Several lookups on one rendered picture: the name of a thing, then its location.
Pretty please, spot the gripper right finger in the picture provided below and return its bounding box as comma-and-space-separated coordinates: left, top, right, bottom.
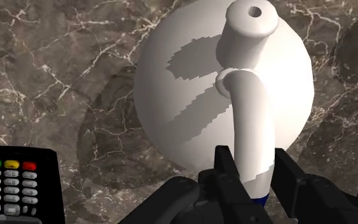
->
270, 148, 358, 224

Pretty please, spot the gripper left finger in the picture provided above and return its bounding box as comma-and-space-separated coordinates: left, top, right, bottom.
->
118, 144, 273, 224

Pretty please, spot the white round vase with handle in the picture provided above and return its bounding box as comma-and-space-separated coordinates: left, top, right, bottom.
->
133, 0, 315, 207

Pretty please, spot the black remote control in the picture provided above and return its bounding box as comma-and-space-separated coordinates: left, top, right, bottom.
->
0, 145, 65, 224

